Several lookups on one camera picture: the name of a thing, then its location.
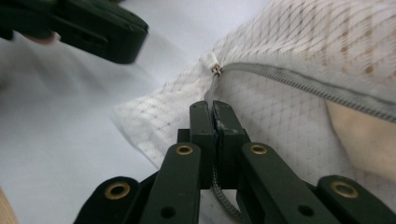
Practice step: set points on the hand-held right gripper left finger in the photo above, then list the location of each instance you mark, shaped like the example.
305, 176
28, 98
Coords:
204, 140

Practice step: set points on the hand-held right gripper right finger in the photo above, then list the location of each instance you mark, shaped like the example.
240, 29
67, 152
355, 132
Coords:
229, 140

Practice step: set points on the white mesh laundry bag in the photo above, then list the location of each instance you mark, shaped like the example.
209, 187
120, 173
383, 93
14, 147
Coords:
280, 31

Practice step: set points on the peach garment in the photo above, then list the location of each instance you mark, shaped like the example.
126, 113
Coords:
367, 140

